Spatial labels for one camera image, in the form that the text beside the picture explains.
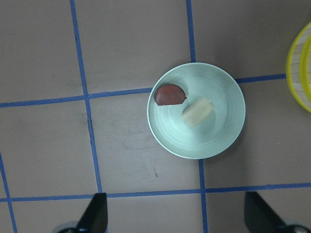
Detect yellow bamboo steamer bottom layer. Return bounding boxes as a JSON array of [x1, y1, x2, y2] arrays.
[[286, 23, 311, 112]]

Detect white bun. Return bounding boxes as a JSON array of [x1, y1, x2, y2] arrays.
[[182, 97, 213, 127]]

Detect yellow bamboo steamer top layer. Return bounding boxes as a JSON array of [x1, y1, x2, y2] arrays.
[[299, 34, 311, 101]]

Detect brown bun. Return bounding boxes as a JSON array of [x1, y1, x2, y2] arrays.
[[154, 84, 187, 106]]

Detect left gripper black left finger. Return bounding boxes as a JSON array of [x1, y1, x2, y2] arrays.
[[78, 193, 107, 233]]

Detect yellow bamboo steamer layer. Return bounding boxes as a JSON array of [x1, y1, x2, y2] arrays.
[[299, 34, 311, 101], [286, 23, 311, 112]]

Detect light green plate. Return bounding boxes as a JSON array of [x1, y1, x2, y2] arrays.
[[147, 63, 246, 159]]

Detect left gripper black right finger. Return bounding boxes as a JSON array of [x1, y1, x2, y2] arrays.
[[244, 191, 287, 233]]

